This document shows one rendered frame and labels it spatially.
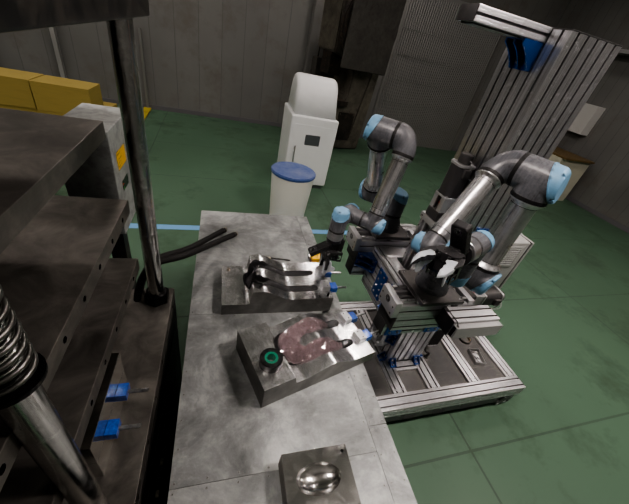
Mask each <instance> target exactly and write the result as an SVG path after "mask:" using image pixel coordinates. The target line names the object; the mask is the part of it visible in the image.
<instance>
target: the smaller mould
mask: <svg viewBox="0 0 629 504"><path fill-rule="evenodd" d="M278 468H279V477H280V486H281V494H282V503H283V504H361V500H360V497H359V493H358V490H357V486H356V482H355V479H354V475H353V471H352V468H351V464H350V460H349V457H348V453H347V449H346V446H345V444H339V445H334V446H328V447H322V448H316V449H310V450H305V451H299V452H293V453H287V454H281V457H280V460H279V463H278Z"/></svg>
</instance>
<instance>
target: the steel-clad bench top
mask: <svg viewBox="0 0 629 504"><path fill-rule="evenodd" d="M223 227H226V228H227V232H225V233H223V234H221V235H219V236H218V237H216V238H214V239H212V240H210V241H209V242H211V241H213V240H215V239H218V238H220V237H223V236H225V235H227V234H230V233H232V232H235V231H236V232H237V233H238V235H237V236H236V237H234V238H231V239H229V240H227V241H225V242H223V243H220V244H218V245H216V246H214V247H211V248H209V249H207V250H205V251H203V252H200V253H198V254H196V262H195V271H194V279H193V288H192V297H191V305H190V314H189V322H188V331H187V339H186V348H185V356H184V365H183V373H182V382H181V391H180V399H179V408H178V416H177V425H176V433H175V442H174V450H173V459H172V467H171V476H170V485H169V493H168V502H167V504H283V503H282V494H281V486H280V477H279V468H278V463H279V460H280V457H281V454H287V453H293V452H299V451H305V450H310V449H316V448H322V447H328V446H334V445H339V444H345V446H346V449H347V453H348V457H349V460H350V464H351V468H352V471H353V475H354V479H355V482H356V486H357V490H358V493H359V497H360V500H361V504H417V501H416V499H415V496H414V493H413V491H412V488H411V486H410V483H409V481H408V478H407V475H406V473H405V470H404V468H403V465H402V462H401V460H400V457H399V455H398V452H397V450H396V447H395V444H394V442H393V439H392V437H391V434H390V431H389V429H388V426H387V424H386V421H385V419H384V416H383V413H382V411H381V408H380V406H379V403H378V400H377V398H376V395H375V393H374V390H373V388H372V385H371V382H370V380H369V377H368V375H367V372H366V369H365V367H364V364H363V363H362V364H360V365H357V366H355V367H353V368H351V369H348V370H346V371H344V372H341V373H339V374H337V375H335V376H332V377H330V378H328V379H326V380H323V381H321V382H319V383H317V384H314V385H312V386H310V387H308V388H305V389H303V390H301V391H299V392H296V393H294V394H292V395H289V396H287V397H285V398H283V399H280V400H278V401H276V402H274V403H271V404H269V405H267V406H265V407H262V408H261V407H260V404H259V402H258V400H257V397H256V395H255V392H254V390H253V388H252V385H251V383H250V380H249V378H248V376H247V373H246V371H245V368H244V366H243V364H242V361H241V359H240V357H239V354H238V352H237V349H236V344H237V332H238V330H241V329H244V328H248V327H251V326H255V325H258V324H261V323H265V322H266V323H267V324H268V326H269V327H271V326H275V325H277V324H280V323H282V322H284V321H286V320H288V319H290V318H292V317H295V316H297V315H299V314H302V313H315V314H321V313H322V311H311V312H282V313H253V314H224V315H221V296H222V266H245V265H247V263H248V259H249V256H250V255H256V254H258V255H264V256H266V257H272V258H281V259H289V260H290V261H285V260H277V259H273V260H275V261H278V262H281V263H304V262H309V259H308V254H309V251H308V248H309V247H311V246H314V245H316V244H317V243H316V240H315V238H314V235H313V232H312V230H311V227H310V225H309V222H308V219H307V217H304V216H287V215H271V214H254V213H237V212H220V211H204V210H202V211H201V220H200V228H199V237H198V240H200V239H202V238H204V237H206V236H208V235H210V234H212V233H214V232H216V231H218V230H220V229H221V228H223ZM376 451H377V452H376Z"/></svg>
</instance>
